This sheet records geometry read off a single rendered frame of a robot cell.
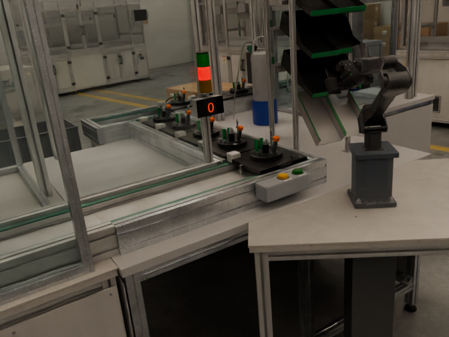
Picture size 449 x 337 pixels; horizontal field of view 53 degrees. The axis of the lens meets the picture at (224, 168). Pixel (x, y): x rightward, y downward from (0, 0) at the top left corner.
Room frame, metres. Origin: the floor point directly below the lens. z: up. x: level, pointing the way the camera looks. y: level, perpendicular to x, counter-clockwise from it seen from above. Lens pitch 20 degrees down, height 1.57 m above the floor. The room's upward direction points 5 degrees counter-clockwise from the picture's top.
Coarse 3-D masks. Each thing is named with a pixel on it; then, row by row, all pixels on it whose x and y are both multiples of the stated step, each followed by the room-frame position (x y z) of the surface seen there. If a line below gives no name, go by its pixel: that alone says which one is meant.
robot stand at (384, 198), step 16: (352, 144) 1.56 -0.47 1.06; (384, 144) 1.53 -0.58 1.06; (352, 160) 1.54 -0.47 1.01; (368, 160) 1.45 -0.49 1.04; (384, 160) 1.44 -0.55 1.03; (352, 176) 1.53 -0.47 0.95; (368, 176) 1.45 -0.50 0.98; (384, 176) 1.44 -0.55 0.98; (352, 192) 1.53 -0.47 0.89; (368, 192) 1.45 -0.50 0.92; (384, 192) 1.44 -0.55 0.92; (368, 208) 1.44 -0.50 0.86
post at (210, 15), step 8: (208, 0) 2.91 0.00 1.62; (208, 8) 2.91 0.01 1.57; (208, 16) 2.92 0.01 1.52; (208, 24) 2.94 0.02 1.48; (208, 32) 2.93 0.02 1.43; (216, 32) 2.93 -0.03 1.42; (208, 40) 2.94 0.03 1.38; (216, 40) 2.93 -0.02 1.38; (216, 48) 2.93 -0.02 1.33; (216, 56) 2.93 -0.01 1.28; (216, 64) 2.94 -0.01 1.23; (216, 72) 2.92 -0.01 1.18; (216, 80) 2.92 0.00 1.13; (216, 88) 2.91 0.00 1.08; (216, 120) 2.94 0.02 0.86
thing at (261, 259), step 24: (264, 264) 1.26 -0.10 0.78; (360, 264) 1.43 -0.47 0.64; (384, 264) 1.42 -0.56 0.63; (264, 288) 1.28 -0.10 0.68; (360, 288) 1.43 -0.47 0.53; (384, 288) 1.42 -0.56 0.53; (264, 312) 1.28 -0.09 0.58; (360, 312) 1.43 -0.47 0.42; (384, 312) 1.42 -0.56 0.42; (264, 336) 1.27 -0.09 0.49; (360, 336) 1.43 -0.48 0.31; (384, 336) 1.42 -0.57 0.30
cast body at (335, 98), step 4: (344, 88) 1.73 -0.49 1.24; (344, 92) 1.73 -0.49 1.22; (332, 96) 1.76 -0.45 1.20; (336, 96) 1.74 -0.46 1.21; (340, 96) 1.74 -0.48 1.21; (344, 96) 1.74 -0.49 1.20; (332, 100) 1.76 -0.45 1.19; (336, 100) 1.74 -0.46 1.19; (340, 100) 1.73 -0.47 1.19; (344, 100) 1.74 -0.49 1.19; (336, 104) 1.74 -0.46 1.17; (340, 104) 1.74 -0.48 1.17
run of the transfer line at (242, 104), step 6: (246, 96) 3.17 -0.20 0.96; (252, 96) 3.18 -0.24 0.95; (228, 102) 3.07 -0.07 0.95; (240, 102) 3.12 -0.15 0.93; (246, 102) 3.15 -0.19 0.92; (228, 108) 3.07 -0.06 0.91; (240, 108) 3.13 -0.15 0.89; (246, 108) 3.15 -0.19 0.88; (252, 108) 3.17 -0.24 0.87; (228, 114) 3.07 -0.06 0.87
